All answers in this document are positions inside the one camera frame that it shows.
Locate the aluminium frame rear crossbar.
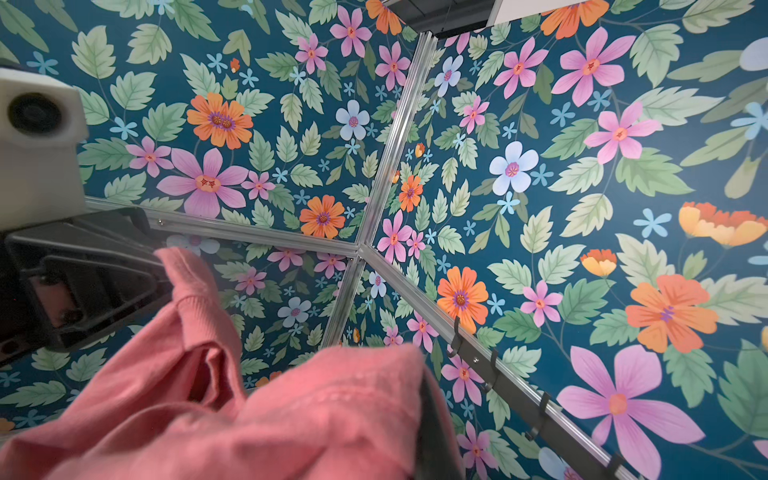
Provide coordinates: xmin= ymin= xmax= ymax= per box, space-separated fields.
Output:
xmin=358 ymin=245 xmax=635 ymax=479

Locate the aluminium frame left side bar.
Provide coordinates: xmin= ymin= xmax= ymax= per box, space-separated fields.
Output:
xmin=83 ymin=197 xmax=361 ymax=259

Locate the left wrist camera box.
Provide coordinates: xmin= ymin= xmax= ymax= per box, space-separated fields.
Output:
xmin=1 ymin=61 xmax=88 ymax=231

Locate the aluminium frame left post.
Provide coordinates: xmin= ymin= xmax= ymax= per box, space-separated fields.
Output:
xmin=320 ymin=31 xmax=438 ymax=348

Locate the grey coat hook rack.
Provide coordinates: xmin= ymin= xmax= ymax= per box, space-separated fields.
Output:
xmin=438 ymin=320 xmax=635 ymax=479

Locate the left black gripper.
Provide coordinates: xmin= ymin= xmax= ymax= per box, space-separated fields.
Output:
xmin=1 ymin=207 xmax=173 ymax=365

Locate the pink cloth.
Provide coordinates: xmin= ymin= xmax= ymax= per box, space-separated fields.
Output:
xmin=1 ymin=248 xmax=433 ymax=479

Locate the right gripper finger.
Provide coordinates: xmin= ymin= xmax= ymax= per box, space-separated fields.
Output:
xmin=416 ymin=373 xmax=465 ymax=480

